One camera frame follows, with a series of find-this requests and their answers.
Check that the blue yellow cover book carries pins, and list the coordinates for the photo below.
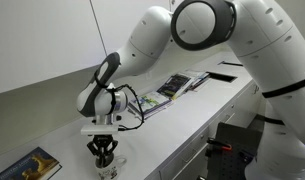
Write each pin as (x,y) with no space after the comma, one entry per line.
(28,166)

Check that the orange black clamp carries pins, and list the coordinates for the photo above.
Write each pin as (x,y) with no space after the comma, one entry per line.
(220,144)

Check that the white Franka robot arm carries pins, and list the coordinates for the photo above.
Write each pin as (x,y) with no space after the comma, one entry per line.
(152,36)

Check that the white wall cabinet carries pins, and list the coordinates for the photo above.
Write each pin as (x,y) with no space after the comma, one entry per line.
(42,36)

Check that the white drawer cabinet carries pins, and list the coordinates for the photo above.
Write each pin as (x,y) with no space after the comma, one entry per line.
(205,133)

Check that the white magazine stack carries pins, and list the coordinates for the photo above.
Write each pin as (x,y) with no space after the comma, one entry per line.
(198,80)

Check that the black perforated stand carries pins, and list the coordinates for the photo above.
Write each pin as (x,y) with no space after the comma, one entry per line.
(235,156)

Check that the dark green black book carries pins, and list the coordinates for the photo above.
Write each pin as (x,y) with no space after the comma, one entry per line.
(173,85)

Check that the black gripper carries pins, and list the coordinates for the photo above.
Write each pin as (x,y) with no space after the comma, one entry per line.
(102,141)

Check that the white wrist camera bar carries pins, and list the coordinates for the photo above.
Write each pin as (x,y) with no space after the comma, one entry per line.
(98,130)

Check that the white printed ceramic mug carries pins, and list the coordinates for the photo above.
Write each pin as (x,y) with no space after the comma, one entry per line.
(108,170)

